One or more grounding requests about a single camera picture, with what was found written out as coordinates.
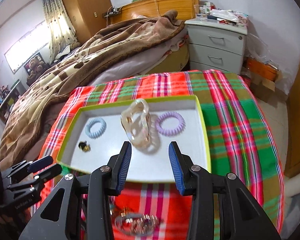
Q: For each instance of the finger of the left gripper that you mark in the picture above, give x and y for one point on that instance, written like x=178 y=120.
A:
x=49 y=173
x=40 y=164

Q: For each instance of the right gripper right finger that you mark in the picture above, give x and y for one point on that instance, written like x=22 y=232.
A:
x=181 y=170

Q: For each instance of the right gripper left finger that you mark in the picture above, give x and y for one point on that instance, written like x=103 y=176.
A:
x=119 y=165

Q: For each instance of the clear jewelry pile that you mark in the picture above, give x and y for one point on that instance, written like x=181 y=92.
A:
x=134 y=224

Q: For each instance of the green white shallow tray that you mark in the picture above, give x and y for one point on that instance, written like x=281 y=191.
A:
x=98 y=132

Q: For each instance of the red green plaid cloth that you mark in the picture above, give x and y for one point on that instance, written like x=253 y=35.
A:
x=240 y=141

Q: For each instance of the side shelf with items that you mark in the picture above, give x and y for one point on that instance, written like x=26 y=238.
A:
x=9 y=99

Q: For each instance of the teddy bear picture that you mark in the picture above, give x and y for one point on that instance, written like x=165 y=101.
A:
x=34 y=65

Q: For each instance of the brown patterned blanket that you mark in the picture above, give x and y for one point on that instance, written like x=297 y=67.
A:
x=109 y=46

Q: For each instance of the orange box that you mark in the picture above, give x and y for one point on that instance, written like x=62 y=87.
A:
x=263 y=70

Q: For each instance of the grey white nightstand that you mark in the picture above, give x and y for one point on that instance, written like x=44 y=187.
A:
x=214 y=45

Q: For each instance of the spotted curtain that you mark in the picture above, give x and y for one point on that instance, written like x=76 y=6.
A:
x=62 y=32

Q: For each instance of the power strip on headboard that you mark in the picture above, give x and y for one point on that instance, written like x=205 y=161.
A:
x=112 y=11

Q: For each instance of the clutter on nightstand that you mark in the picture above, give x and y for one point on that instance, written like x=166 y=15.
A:
x=230 y=16

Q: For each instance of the wooden wardrobe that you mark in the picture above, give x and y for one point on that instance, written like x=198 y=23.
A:
x=87 y=16

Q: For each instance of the clear glass cup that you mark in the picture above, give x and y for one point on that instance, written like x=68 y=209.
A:
x=200 y=12

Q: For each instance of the wooden headboard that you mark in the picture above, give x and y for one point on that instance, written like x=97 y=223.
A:
x=155 y=8

